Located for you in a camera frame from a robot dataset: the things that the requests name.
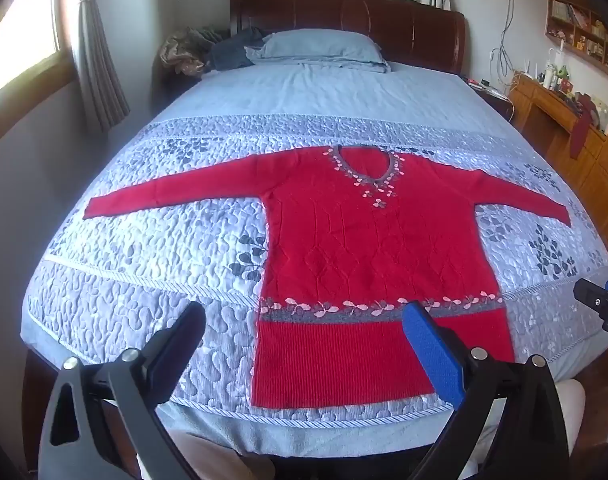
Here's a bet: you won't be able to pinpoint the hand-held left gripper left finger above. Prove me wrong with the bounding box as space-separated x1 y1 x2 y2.
38 301 207 480

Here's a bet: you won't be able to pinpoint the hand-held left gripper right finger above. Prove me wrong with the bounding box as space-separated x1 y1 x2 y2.
401 301 570 480

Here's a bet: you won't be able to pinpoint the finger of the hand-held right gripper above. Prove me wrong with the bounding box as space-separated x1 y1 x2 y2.
573 277 608 312

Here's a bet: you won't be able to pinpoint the red knitted sweater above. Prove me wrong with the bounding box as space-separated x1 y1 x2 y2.
83 145 571 408

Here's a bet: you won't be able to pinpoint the dark blue clothes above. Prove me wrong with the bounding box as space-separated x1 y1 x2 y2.
206 27 265 71

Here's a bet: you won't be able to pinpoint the blue floral quilt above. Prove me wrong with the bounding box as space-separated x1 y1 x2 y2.
21 112 608 428

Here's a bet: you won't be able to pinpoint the person's white trousers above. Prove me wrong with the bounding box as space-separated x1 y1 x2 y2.
136 379 587 480

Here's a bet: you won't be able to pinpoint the dark red hanging cloth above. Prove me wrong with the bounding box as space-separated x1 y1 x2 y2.
570 94 601 160

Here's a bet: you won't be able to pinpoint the wooden desk cabinet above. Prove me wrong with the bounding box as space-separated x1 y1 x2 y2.
509 75 608 261

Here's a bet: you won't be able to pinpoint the wooden nightstand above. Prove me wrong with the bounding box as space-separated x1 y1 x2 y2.
461 76 515 121

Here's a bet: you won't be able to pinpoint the light blue bedsheet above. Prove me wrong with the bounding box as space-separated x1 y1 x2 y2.
21 67 608 461

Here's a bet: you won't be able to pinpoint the grey window curtain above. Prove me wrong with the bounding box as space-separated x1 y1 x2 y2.
61 0 131 133

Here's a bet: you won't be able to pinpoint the light blue pillow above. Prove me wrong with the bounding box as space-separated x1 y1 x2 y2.
245 29 391 75

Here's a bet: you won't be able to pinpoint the bright window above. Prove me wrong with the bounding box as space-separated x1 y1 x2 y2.
0 0 65 106

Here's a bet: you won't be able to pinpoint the dark wooden headboard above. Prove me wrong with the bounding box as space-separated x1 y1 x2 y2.
229 0 466 75

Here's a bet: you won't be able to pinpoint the wooden wall shelf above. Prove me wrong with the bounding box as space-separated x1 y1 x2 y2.
526 0 608 83

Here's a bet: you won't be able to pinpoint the white hanging cables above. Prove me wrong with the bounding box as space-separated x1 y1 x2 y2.
489 0 530 86

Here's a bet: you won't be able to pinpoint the wooden window frame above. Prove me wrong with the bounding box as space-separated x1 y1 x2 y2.
0 45 77 156

